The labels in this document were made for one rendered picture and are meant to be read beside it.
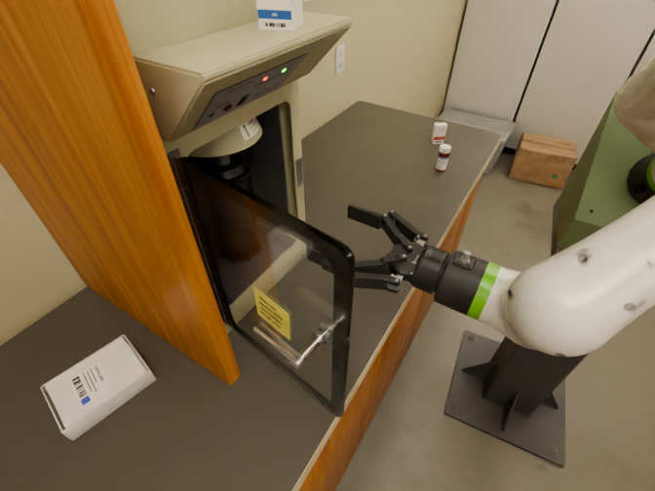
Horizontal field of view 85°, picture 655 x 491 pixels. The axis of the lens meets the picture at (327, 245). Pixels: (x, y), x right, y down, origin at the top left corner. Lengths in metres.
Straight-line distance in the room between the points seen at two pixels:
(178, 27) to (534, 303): 0.53
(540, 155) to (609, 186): 2.13
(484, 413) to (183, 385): 1.38
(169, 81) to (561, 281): 0.47
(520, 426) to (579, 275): 1.50
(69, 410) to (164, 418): 0.16
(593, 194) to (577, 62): 2.36
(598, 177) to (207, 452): 1.11
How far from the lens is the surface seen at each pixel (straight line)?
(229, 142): 0.68
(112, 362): 0.86
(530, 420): 1.94
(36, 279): 1.06
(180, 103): 0.47
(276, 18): 0.58
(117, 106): 0.41
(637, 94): 0.97
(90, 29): 0.39
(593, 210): 1.16
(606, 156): 1.21
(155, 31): 0.53
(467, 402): 1.87
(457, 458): 1.78
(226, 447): 0.75
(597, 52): 3.45
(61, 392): 0.87
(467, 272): 0.57
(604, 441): 2.08
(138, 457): 0.79
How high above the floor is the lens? 1.63
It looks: 43 degrees down
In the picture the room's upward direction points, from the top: straight up
